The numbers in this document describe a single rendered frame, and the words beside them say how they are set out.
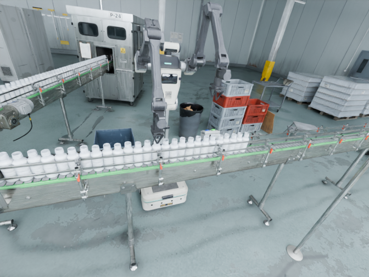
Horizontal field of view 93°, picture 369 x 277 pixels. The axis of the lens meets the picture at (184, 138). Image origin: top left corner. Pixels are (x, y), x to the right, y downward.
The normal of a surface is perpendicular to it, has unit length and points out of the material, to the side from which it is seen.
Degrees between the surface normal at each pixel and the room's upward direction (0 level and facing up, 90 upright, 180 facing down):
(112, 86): 90
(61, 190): 90
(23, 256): 0
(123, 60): 90
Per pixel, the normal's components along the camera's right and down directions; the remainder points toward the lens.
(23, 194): 0.34, 0.51
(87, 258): 0.11, -0.86
